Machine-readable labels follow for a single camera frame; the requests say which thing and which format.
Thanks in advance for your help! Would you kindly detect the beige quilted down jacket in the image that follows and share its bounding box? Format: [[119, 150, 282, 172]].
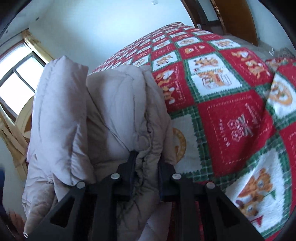
[[22, 56, 176, 240]]

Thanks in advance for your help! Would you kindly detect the red patchwork bear bedspread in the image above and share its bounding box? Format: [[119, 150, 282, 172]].
[[96, 22, 295, 240]]

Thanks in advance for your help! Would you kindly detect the cream wooden headboard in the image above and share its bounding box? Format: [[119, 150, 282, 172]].
[[15, 96, 34, 139]]

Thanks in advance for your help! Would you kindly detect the grey fluffy cloth pile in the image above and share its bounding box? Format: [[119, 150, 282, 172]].
[[276, 47, 295, 58]]

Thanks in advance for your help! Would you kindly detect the yellow patterned curtain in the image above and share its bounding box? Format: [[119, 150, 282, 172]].
[[21, 29, 54, 64]]

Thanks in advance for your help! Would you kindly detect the brown wooden door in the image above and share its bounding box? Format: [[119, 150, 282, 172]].
[[211, 0, 258, 46]]

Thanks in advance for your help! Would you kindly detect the window with frame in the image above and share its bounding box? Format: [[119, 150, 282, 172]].
[[1, 41, 46, 120]]

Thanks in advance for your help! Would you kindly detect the dark brown door frame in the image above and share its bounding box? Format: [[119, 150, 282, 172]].
[[181, 0, 225, 35]]

